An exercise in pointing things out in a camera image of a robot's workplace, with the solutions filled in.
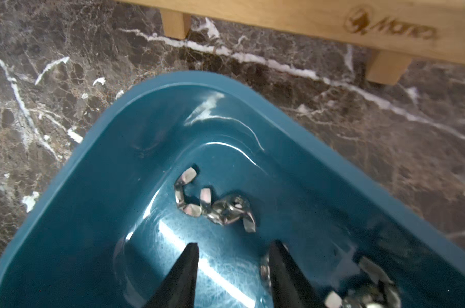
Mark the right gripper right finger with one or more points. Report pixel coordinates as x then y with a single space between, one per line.
290 287

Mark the teal plastic storage box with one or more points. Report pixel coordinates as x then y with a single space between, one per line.
199 162

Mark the pile of wing nuts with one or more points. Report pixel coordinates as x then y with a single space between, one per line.
381 292

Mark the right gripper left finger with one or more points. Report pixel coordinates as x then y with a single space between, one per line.
178 287

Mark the wooden easel stand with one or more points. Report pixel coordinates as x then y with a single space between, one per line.
397 31

